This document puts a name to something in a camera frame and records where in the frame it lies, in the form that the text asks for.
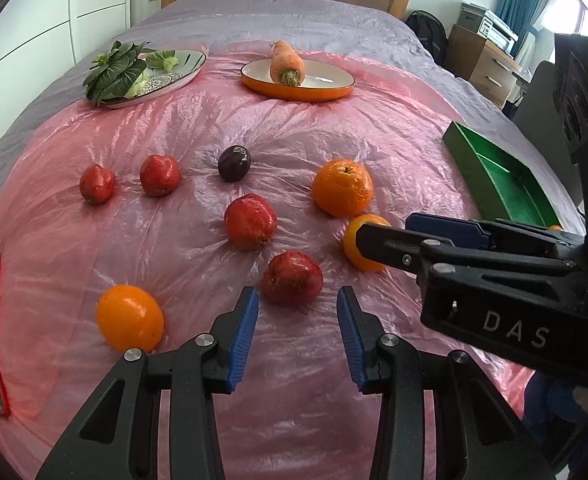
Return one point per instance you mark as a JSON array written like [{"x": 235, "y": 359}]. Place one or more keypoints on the green tray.
[{"x": 504, "y": 180}]

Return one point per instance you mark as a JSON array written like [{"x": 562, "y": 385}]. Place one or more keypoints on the grey printer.
[{"x": 486, "y": 22}]

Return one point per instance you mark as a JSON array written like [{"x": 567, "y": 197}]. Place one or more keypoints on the dark purple passion fruit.
[{"x": 234, "y": 162}]

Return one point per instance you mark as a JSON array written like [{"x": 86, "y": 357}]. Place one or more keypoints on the red apple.
[
  {"x": 291, "y": 278},
  {"x": 250, "y": 221},
  {"x": 97, "y": 184},
  {"x": 159, "y": 175}
]

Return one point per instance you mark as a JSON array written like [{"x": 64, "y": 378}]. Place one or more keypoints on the carrot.
[{"x": 285, "y": 62}]

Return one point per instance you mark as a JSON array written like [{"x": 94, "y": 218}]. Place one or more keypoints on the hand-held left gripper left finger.
[{"x": 241, "y": 340}]

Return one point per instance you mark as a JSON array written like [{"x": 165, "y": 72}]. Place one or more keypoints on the patterned oval plate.
[{"x": 174, "y": 72}]

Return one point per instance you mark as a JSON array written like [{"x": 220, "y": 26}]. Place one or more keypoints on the person's right hand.
[{"x": 551, "y": 400}]

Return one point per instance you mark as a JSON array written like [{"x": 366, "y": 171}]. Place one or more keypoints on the grey purple blanket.
[{"x": 354, "y": 25}]

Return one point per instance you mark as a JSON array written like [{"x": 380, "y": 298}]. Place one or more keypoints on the white wardrobe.
[{"x": 49, "y": 20}]

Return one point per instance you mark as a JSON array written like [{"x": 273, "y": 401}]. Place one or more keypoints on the large bumpy orange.
[{"x": 342, "y": 187}]

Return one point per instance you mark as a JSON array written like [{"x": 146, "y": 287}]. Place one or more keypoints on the orange plate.
[{"x": 324, "y": 87}]

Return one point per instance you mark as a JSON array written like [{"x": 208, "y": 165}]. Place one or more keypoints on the smooth orange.
[
  {"x": 130, "y": 317},
  {"x": 354, "y": 255}
]

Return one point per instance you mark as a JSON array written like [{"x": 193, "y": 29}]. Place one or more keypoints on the black backpack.
[{"x": 429, "y": 30}]

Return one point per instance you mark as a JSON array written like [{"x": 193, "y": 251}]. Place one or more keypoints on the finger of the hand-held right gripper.
[
  {"x": 474, "y": 290},
  {"x": 444, "y": 230}
]

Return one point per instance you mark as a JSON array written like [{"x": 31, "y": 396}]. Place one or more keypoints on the pink plastic sheet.
[{"x": 184, "y": 240}]

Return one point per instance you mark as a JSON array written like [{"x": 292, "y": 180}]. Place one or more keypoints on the wooden drawer cabinet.
[{"x": 479, "y": 62}]

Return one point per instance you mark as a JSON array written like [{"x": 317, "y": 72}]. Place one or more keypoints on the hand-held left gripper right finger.
[{"x": 349, "y": 340}]

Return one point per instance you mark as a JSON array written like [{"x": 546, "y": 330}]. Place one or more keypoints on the dark leafy bok choy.
[{"x": 111, "y": 72}]

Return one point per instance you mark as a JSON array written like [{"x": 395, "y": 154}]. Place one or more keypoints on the small pale bok choy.
[{"x": 161, "y": 58}]

